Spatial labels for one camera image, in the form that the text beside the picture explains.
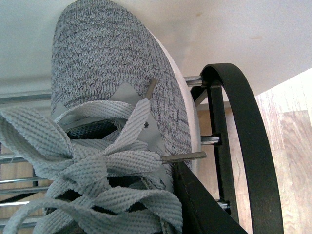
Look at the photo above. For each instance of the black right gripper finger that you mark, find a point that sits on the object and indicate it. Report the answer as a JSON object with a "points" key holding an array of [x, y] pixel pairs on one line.
{"points": [[201, 213]]}

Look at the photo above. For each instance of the grey knit sneaker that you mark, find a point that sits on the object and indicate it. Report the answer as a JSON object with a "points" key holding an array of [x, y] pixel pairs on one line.
{"points": [[119, 104]]}

